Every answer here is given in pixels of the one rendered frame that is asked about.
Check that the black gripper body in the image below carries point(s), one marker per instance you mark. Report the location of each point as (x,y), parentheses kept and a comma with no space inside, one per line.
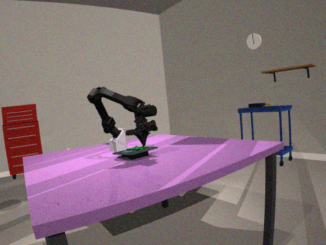
(137,130)

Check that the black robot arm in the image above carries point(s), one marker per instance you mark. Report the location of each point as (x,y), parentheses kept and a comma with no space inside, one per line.
(128,102)

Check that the grey switch panel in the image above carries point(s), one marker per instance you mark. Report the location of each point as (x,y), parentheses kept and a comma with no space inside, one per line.
(136,152)

